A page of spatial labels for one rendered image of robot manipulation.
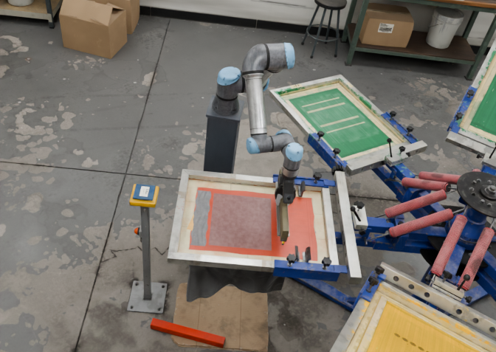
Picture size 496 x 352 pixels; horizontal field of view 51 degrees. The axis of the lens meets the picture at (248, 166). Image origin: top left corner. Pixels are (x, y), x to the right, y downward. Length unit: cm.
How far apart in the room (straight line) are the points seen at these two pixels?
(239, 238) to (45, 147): 236
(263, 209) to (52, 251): 164
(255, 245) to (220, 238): 17
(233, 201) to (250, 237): 24
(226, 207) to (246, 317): 96
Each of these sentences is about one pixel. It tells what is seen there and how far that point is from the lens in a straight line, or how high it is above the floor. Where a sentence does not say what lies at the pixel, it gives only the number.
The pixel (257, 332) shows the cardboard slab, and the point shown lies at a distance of 332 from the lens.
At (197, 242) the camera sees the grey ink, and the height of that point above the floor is 96.
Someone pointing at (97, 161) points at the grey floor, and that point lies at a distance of 427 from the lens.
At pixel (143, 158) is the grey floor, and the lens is 427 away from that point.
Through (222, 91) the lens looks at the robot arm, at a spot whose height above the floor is 134.
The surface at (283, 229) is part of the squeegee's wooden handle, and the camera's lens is 233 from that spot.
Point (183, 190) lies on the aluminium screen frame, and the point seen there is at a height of 99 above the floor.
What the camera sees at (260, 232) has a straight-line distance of 254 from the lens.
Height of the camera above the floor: 289
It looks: 43 degrees down
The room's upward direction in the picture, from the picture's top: 9 degrees clockwise
